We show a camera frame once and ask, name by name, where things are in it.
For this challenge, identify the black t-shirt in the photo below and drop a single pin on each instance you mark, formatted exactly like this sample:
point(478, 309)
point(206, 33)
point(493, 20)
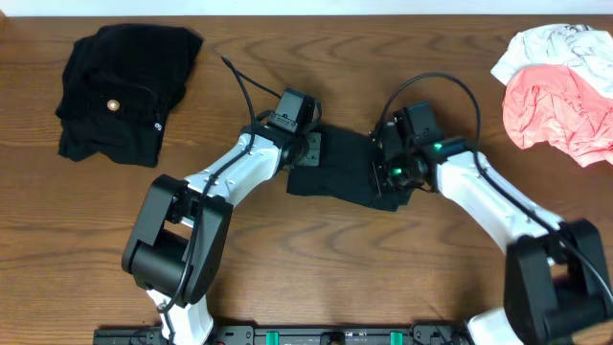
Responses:
point(345, 172)

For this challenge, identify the coral pink t-shirt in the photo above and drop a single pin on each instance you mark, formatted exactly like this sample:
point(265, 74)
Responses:
point(552, 104)

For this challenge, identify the white printed t-shirt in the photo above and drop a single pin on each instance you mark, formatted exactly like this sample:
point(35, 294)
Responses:
point(588, 52)

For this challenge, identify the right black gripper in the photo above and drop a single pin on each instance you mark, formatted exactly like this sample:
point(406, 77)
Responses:
point(380, 180)

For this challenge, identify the folded black pants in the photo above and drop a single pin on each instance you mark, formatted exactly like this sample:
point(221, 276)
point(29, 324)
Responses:
point(119, 86)

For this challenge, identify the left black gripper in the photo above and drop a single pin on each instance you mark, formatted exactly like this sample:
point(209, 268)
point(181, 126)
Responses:
point(314, 152)

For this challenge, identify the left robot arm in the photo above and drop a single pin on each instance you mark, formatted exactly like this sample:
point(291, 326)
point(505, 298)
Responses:
point(175, 247)

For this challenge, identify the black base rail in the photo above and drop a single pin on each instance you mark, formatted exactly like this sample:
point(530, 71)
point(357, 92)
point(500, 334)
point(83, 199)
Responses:
point(419, 334)

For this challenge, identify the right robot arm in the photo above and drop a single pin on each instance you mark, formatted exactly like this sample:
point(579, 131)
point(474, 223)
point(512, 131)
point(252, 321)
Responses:
point(556, 279)

